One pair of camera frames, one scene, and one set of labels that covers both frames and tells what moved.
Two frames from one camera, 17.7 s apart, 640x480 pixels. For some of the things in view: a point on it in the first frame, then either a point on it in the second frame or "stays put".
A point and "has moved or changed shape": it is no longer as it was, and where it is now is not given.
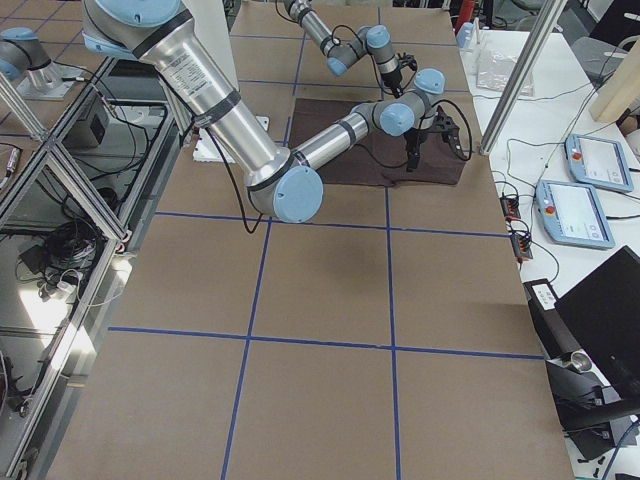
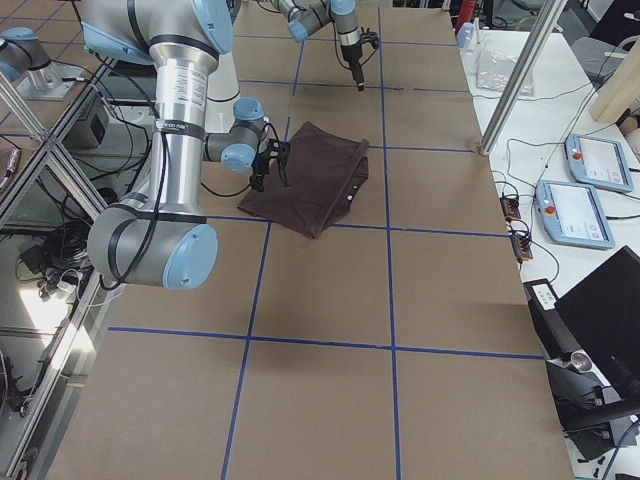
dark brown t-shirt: x=376 y=159 has moved or changed shape
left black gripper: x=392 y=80 -> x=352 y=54
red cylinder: x=466 y=13 stays put
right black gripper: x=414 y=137 -> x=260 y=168
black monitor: x=603 y=312 stays put
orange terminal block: x=510 y=207 stays put
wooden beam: x=621 y=89 stays put
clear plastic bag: x=493 y=71 stays put
